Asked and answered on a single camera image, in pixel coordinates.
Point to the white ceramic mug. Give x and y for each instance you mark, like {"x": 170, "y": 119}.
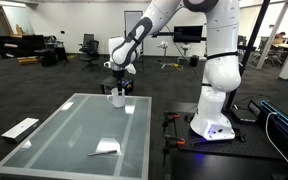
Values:
{"x": 119, "y": 101}

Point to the black waste bin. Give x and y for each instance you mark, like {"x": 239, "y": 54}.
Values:
{"x": 194, "y": 61}

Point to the orange black bar clamp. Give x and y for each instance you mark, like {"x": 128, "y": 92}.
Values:
{"x": 170, "y": 116}
{"x": 172, "y": 141}

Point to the black desk with clutter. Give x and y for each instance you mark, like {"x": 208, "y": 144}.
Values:
{"x": 56, "y": 45}

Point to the small tilted black screen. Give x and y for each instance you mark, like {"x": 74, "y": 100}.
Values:
{"x": 253, "y": 108}

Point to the white flat box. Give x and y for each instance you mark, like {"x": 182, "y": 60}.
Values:
{"x": 20, "y": 129}

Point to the black monitor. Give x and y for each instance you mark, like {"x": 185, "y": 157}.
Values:
{"x": 188, "y": 34}

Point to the grey high-back office chair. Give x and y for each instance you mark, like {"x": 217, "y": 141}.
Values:
{"x": 88, "y": 37}

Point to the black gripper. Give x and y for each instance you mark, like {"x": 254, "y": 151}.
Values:
{"x": 118, "y": 74}

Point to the black vertical pole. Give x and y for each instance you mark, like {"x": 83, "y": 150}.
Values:
{"x": 252, "y": 40}

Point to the wooden yellow planks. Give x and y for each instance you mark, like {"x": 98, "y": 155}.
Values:
{"x": 28, "y": 60}

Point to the black ottoman stool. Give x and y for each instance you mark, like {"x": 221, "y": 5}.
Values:
{"x": 46, "y": 56}

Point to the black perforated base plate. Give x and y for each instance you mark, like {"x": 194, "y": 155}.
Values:
{"x": 250, "y": 143}

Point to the black box with blue label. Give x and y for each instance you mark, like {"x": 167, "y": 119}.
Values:
{"x": 128, "y": 86}

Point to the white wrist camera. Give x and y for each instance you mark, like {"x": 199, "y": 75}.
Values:
{"x": 131, "y": 69}

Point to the white tripod stand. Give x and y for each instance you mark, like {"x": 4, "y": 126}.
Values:
{"x": 164, "y": 45}

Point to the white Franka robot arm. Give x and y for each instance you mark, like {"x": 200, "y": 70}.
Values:
{"x": 217, "y": 66}

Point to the black flat device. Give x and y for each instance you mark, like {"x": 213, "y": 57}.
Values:
{"x": 242, "y": 116}

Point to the black low cabinet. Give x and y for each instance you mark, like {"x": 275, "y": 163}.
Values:
{"x": 20, "y": 45}

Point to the black mesh office chair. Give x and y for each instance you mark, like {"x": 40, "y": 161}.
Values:
{"x": 91, "y": 50}

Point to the seated person in background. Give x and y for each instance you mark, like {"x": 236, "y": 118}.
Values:
{"x": 279, "y": 37}

